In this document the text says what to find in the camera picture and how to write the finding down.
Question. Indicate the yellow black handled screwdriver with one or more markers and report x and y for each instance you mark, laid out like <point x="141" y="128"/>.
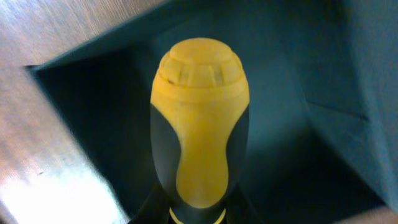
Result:
<point x="199" y="121"/>

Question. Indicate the black box with flip lid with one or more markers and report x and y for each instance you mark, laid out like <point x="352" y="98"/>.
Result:
<point x="311" y="157"/>

